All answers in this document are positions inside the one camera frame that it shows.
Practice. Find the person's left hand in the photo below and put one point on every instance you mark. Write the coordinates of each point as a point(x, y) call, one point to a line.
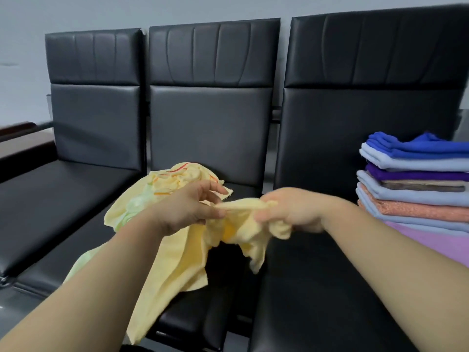
point(183, 207)

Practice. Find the person's right hand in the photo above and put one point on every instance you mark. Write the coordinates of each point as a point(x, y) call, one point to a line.
point(298, 210)

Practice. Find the person's left thumb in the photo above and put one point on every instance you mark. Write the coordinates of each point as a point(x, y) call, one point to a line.
point(212, 213)

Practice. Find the person's right thumb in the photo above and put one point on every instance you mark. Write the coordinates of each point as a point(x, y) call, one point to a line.
point(264, 216)

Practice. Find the pale yellow cloth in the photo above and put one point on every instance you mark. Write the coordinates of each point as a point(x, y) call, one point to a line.
point(183, 260)

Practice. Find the person's right forearm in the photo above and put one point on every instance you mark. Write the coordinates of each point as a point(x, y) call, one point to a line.
point(395, 267)

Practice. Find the person's left forearm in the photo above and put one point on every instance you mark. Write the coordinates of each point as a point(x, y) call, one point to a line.
point(91, 289)

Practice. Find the black leather chair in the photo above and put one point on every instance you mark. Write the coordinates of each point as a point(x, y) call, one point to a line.
point(210, 117)
point(359, 106)
point(95, 120)

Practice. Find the stack of folded towels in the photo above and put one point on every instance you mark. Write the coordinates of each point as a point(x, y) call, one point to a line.
point(421, 186)

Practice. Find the dark brown wooden table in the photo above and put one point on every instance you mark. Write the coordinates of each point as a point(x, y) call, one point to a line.
point(22, 146)

